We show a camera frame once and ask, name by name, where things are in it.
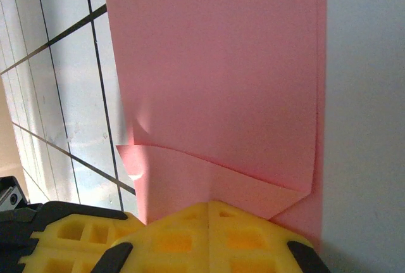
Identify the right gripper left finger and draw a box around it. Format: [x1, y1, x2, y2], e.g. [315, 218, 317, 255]
[91, 201, 210, 273]

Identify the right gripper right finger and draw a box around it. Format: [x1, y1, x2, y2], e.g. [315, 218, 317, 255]
[208, 201, 330, 273]

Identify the pink paper sheet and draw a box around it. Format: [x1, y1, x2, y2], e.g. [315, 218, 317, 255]
[100, 0, 328, 250]

